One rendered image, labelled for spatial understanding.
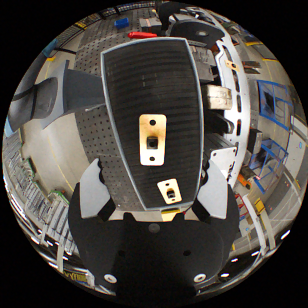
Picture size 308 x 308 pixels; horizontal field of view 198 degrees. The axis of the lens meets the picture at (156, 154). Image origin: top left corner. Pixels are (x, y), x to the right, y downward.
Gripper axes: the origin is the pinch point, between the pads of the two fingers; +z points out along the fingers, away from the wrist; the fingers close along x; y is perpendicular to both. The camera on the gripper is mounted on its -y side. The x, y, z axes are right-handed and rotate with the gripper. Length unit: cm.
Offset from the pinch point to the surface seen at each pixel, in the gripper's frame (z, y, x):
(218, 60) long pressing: 19.7, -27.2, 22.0
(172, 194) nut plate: 2.9, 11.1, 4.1
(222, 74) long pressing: 19.7, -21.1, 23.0
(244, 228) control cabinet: 7, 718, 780
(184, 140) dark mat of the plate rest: 4.1, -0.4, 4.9
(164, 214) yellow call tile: 4.1, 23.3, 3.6
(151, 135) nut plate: 3.8, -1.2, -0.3
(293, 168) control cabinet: -19, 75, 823
